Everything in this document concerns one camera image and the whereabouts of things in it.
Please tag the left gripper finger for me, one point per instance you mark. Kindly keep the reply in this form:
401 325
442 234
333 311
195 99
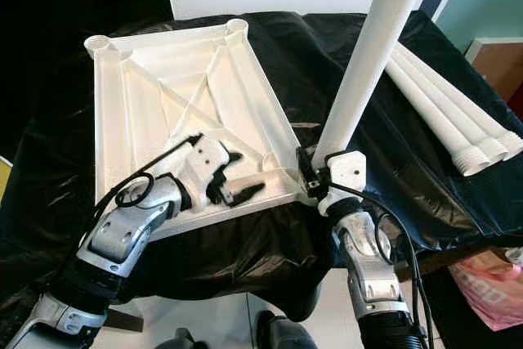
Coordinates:
234 158
249 194

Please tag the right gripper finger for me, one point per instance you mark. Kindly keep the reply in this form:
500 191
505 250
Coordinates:
304 163

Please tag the white plastic children table top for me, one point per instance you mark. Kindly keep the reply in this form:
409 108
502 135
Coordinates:
188 96

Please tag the white plastic table leg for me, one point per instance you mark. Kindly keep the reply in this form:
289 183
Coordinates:
458 113
433 118
384 55
482 110

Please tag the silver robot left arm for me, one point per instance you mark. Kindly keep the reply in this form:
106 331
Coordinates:
131 234

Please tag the black plastic table cover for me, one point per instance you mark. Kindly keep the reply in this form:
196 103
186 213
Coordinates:
335 46

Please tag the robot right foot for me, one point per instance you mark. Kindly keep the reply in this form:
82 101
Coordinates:
286 333

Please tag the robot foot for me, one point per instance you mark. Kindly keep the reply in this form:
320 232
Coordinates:
286 333
188 341

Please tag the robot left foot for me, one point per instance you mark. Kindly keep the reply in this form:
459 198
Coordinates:
188 341

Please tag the dark wooden table leg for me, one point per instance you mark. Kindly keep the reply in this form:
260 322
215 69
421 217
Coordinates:
124 320

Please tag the yellow bin with blue band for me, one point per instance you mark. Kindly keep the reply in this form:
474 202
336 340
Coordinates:
3 177

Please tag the pink plastic bag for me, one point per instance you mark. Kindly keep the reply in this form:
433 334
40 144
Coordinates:
494 284

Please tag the brown wooden cabinet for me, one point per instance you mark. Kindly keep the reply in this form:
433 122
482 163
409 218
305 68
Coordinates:
502 67

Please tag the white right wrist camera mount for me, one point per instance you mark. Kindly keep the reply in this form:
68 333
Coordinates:
345 177

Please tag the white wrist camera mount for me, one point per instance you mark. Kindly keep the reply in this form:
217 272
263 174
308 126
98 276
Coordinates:
345 177
204 161

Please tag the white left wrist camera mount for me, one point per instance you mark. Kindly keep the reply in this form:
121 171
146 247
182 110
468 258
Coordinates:
204 161

